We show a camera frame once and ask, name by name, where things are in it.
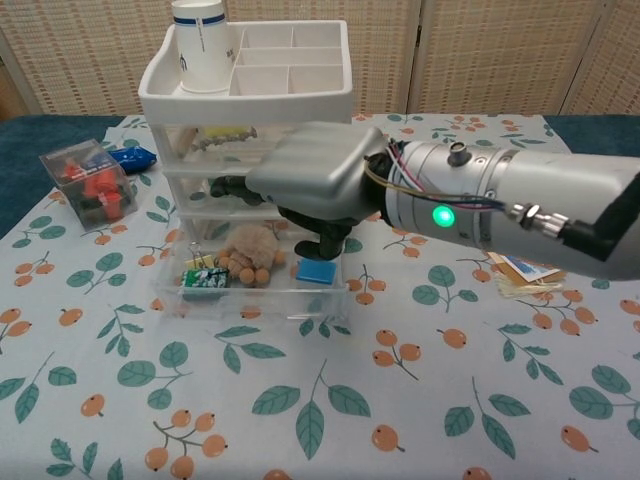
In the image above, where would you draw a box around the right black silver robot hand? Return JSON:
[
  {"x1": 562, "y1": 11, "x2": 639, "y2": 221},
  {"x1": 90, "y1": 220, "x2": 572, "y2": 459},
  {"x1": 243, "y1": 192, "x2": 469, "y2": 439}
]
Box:
[{"x1": 209, "y1": 121, "x2": 389, "y2": 261}]

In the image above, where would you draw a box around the beige plush toy keychain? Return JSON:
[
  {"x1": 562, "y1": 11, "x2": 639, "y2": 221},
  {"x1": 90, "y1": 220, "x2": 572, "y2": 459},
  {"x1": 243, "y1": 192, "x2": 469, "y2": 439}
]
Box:
[{"x1": 217, "y1": 223, "x2": 287, "y2": 287}]

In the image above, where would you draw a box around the clear drawer tray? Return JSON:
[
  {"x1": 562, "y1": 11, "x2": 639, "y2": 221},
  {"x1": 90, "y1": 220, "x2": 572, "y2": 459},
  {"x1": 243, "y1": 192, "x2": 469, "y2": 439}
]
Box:
[{"x1": 152, "y1": 219, "x2": 351, "y2": 321}]

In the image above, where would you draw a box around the green small box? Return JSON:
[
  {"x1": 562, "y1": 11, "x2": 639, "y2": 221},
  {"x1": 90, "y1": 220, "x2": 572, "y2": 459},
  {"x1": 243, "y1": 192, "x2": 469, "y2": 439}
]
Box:
[{"x1": 180, "y1": 267, "x2": 232, "y2": 301}]

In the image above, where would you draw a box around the clear box of red parts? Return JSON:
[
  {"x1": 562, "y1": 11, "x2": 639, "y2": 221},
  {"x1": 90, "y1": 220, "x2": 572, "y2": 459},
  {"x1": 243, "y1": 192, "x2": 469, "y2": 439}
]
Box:
[{"x1": 39, "y1": 139, "x2": 139, "y2": 231}]

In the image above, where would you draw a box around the yellow flat item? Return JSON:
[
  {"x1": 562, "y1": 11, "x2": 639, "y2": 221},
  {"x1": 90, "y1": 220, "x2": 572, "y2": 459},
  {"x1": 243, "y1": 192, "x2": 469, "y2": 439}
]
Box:
[{"x1": 202, "y1": 124, "x2": 249, "y2": 139}]

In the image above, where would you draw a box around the blue square pad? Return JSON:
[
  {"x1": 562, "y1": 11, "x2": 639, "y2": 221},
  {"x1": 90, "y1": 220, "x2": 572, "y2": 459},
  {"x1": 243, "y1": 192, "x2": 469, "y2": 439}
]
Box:
[{"x1": 294, "y1": 258, "x2": 336, "y2": 287}]

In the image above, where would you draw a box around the gold binder clip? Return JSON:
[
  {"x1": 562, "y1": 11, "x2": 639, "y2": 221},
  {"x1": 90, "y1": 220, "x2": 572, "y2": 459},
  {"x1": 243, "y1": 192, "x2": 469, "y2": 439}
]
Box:
[{"x1": 188, "y1": 241, "x2": 217, "y2": 271}]

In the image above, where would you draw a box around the white paper cup blue stripe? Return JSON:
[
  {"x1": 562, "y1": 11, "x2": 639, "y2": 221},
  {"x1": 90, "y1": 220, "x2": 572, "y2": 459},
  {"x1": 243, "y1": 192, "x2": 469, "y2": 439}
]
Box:
[{"x1": 171, "y1": 0, "x2": 236, "y2": 95}]

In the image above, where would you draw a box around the blue snack packet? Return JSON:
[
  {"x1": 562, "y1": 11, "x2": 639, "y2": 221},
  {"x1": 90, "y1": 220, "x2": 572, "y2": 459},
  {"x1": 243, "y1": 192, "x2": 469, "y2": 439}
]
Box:
[{"x1": 108, "y1": 141, "x2": 158, "y2": 175}]

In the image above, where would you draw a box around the floral leaf berry tablecloth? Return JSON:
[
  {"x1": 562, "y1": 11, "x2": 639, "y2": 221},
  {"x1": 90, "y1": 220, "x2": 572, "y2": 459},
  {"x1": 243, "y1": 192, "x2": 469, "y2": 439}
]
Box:
[{"x1": 0, "y1": 113, "x2": 640, "y2": 480}]

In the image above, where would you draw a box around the woven beige folding screen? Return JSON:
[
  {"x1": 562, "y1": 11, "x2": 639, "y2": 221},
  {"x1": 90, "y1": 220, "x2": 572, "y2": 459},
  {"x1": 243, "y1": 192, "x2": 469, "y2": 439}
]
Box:
[{"x1": 0, "y1": 0, "x2": 640, "y2": 119}]

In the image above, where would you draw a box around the printed picture card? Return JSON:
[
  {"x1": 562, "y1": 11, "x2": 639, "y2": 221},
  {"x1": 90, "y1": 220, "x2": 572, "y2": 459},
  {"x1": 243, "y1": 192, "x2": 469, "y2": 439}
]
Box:
[{"x1": 502, "y1": 254, "x2": 551, "y2": 279}]

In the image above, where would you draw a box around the brown cardboard piece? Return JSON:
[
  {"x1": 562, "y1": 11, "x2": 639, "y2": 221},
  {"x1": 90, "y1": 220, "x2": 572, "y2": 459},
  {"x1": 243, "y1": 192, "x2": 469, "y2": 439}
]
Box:
[{"x1": 487, "y1": 251, "x2": 565, "y2": 301}]

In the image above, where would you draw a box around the metal bead chain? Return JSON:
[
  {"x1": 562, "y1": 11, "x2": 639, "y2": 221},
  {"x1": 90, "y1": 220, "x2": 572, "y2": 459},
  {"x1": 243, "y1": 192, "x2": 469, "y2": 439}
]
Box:
[{"x1": 189, "y1": 127, "x2": 259, "y2": 151}]

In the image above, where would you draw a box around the white plastic drawer organizer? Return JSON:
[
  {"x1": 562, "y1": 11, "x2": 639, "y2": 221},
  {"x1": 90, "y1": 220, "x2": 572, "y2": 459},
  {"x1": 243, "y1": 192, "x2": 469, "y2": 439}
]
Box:
[{"x1": 138, "y1": 19, "x2": 354, "y2": 261}]

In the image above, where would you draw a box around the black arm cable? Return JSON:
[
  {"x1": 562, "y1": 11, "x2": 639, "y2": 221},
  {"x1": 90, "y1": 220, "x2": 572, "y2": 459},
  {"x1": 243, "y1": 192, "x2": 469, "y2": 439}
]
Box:
[{"x1": 507, "y1": 199, "x2": 621, "y2": 261}]

